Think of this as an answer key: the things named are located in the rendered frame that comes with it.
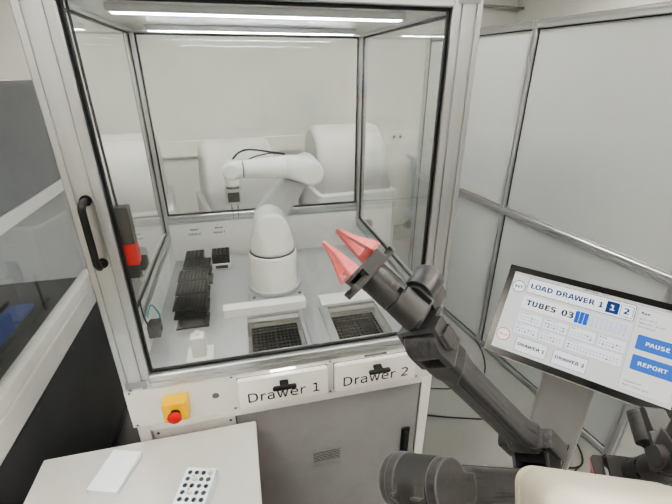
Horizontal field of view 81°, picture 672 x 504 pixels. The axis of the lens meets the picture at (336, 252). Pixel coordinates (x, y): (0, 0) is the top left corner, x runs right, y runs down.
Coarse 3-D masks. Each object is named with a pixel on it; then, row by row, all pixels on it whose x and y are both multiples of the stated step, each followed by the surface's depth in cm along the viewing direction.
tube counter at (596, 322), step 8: (560, 312) 126; (568, 312) 125; (576, 312) 124; (584, 312) 123; (568, 320) 125; (576, 320) 124; (584, 320) 123; (592, 320) 122; (600, 320) 121; (608, 320) 120; (592, 328) 121; (600, 328) 120; (608, 328) 119; (616, 328) 118; (624, 328) 117; (624, 336) 117
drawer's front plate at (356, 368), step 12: (360, 360) 133; (372, 360) 133; (384, 360) 134; (396, 360) 135; (408, 360) 136; (336, 372) 131; (348, 372) 132; (360, 372) 134; (396, 372) 137; (408, 372) 139; (336, 384) 133; (360, 384) 136; (372, 384) 137
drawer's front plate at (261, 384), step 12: (288, 372) 127; (300, 372) 128; (312, 372) 129; (324, 372) 130; (240, 384) 124; (252, 384) 125; (264, 384) 126; (276, 384) 127; (300, 384) 129; (312, 384) 131; (324, 384) 132; (240, 396) 126; (252, 396) 127; (264, 396) 128; (276, 396) 129; (288, 396) 130; (300, 396) 132
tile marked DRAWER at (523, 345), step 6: (516, 342) 129; (522, 342) 128; (528, 342) 128; (534, 342) 127; (516, 348) 129; (522, 348) 128; (528, 348) 127; (534, 348) 126; (540, 348) 126; (546, 348) 125; (528, 354) 126; (534, 354) 126; (540, 354) 125
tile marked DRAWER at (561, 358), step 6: (552, 354) 123; (558, 354) 123; (564, 354) 122; (570, 354) 121; (552, 360) 123; (558, 360) 122; (564, 360) 122; (570, 360) 121; (576, 360) 120; (582, 360) 119; (588, 360) 119; (564, 366) 121; (570, 366) 120; (576, 366) 120; (582, 366) 119; (582, 372) 118
